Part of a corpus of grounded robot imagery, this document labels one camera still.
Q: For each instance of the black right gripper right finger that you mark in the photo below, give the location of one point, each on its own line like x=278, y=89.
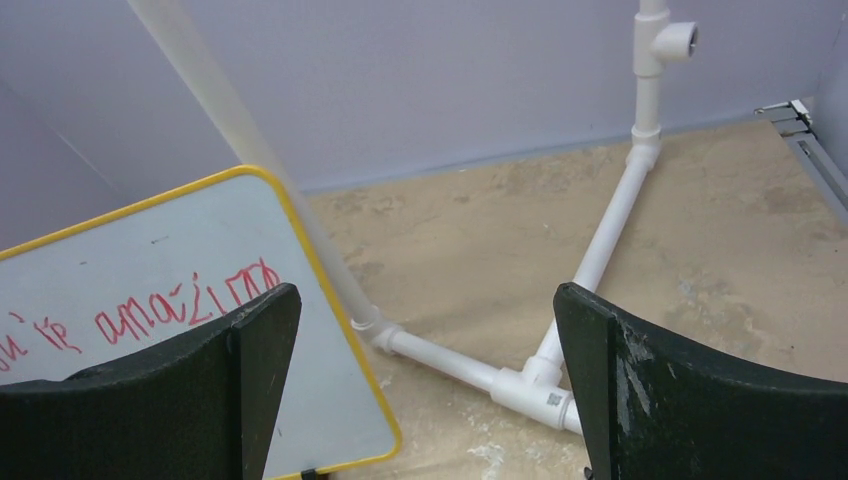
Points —
x=654, y=404

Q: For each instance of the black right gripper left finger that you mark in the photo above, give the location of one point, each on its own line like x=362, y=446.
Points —
x=200, y=405

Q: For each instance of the yellow framed whiteboard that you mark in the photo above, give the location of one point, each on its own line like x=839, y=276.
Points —
x=134, y=277

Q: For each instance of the white vertical pole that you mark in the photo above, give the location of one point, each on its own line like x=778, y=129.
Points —
x=175, y=33

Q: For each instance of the white PVC pipe frame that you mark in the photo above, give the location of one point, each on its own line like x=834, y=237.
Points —
x=534, y=391

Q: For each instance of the aluminium table edge rail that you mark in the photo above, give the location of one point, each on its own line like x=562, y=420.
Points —
x=792, y=121

